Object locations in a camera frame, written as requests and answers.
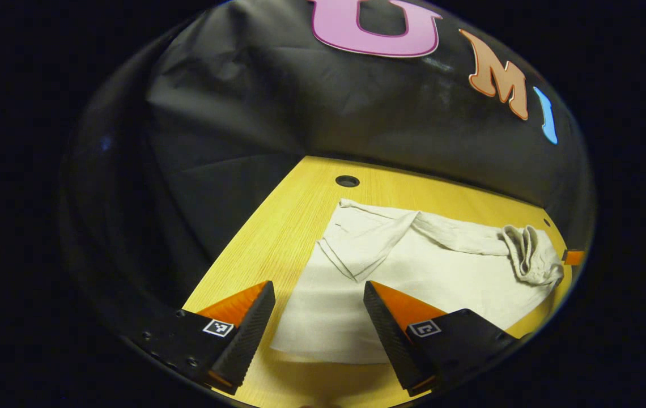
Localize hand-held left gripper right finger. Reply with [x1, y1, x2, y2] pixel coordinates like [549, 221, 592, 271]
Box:
[363, 280, 523, 397]

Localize white jeans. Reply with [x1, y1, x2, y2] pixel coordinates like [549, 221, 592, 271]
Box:
[269, 198, 565, 365]

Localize black backdrop cloth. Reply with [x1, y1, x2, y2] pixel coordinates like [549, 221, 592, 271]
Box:
[59, 0, 596, 346]

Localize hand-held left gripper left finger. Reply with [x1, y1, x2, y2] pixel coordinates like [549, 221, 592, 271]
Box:
[130, 280, 277, 396]

